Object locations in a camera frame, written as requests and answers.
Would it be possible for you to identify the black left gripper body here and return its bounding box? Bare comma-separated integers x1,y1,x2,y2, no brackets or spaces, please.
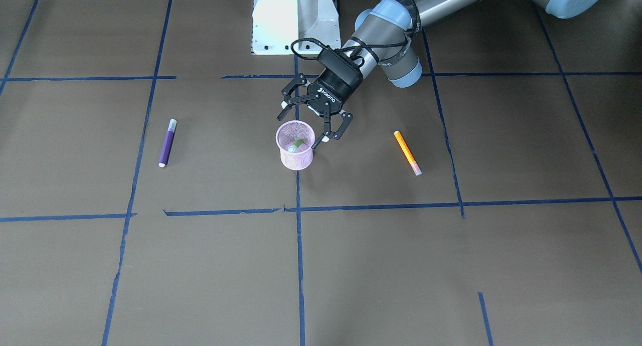
307,50,363,116

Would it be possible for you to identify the green highlighter pen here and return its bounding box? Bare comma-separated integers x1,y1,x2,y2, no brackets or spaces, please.
287,139,304,153

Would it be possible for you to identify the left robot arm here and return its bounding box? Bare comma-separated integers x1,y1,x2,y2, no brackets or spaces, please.
277,0,599,148

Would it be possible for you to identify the orange highlighter pen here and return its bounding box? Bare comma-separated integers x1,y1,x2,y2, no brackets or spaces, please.
394,130,422,176

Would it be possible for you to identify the purple highlighter pen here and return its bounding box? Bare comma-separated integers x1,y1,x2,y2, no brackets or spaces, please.
158,118,177,168

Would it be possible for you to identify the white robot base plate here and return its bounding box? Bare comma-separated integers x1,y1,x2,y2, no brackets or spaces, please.
251,0,341,56

